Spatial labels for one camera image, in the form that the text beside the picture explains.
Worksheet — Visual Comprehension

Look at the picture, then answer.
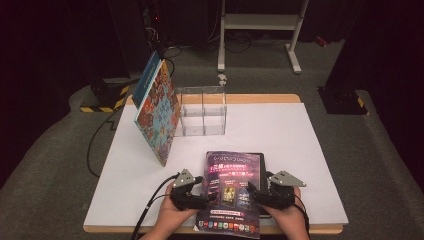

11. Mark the person's left hand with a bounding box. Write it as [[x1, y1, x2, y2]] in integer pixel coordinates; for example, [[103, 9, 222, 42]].
[[159, 184, 202, 232]]

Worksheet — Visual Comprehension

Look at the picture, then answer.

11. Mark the black notebook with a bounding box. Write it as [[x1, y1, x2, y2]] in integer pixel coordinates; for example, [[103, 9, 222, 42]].
[[248, 152, 274, 220]]

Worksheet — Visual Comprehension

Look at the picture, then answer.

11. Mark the light blue picture book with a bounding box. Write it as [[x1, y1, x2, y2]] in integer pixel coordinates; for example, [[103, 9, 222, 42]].
[[133, 59, 182, 167]]

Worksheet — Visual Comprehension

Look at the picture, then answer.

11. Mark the white metal stand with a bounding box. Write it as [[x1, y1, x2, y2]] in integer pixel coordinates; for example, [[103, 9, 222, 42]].
[[217, 0, 310, 75]]

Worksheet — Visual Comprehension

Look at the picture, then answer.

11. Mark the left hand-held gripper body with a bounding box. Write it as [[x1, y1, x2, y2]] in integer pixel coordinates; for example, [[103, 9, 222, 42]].
[[169, 168, 205, 212]]

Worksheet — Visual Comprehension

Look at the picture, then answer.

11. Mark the dark blue picture book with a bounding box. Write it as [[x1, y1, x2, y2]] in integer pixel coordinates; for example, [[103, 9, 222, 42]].
[[131, 50, 164, 109]]

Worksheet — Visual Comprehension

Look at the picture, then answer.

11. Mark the white table mat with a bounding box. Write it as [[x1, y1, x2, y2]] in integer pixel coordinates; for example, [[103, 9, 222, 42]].
[[83, 102, 350, 228]]

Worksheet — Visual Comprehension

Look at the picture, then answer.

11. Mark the black floor cable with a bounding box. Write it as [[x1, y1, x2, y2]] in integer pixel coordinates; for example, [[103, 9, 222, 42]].
[[86, 109, 118, 178], [128, 46, 184, 95]]

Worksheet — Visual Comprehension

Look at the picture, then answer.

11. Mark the person's right hand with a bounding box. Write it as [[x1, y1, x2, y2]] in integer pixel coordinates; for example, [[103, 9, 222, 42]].
[[262, 186, 310, 235]]

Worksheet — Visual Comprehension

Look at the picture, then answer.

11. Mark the hand-held gripper cable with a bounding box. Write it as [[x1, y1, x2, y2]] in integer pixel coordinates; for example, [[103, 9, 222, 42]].
[[294, 194, 312, 240], [130, 172, 181, 240]]

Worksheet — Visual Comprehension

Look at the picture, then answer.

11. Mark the purple magazine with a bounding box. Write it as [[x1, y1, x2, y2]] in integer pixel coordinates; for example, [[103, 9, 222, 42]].
[[194, 150, 268, 240]]

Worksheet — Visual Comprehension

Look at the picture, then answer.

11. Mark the clear acrylic book rack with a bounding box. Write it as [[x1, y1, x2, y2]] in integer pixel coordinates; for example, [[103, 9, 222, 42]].
[[173, 85, 228, 138]]

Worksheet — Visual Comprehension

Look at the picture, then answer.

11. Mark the black base with yellow stripes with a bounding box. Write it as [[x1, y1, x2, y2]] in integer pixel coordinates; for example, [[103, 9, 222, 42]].
[[79, 78, 130, 114], [317, 86, 370, 116]]

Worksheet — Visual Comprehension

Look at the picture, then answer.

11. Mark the left hand-held gripper cable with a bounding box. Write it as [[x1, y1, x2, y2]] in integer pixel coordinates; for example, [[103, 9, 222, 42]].
[[130, 172, 181, 240]]

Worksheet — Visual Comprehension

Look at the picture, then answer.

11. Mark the right hand-held gripper cable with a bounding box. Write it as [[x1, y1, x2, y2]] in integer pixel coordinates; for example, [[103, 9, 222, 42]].
[[294, 194, 312, 240]]

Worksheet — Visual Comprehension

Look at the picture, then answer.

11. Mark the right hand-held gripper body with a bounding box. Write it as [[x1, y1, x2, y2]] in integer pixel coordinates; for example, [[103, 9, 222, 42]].
[[259, 170, 307, 211]]

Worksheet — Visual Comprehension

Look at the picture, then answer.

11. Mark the dark equipment cabinet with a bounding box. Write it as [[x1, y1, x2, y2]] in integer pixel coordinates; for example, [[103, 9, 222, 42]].
[[107, 0, 168, 75]]

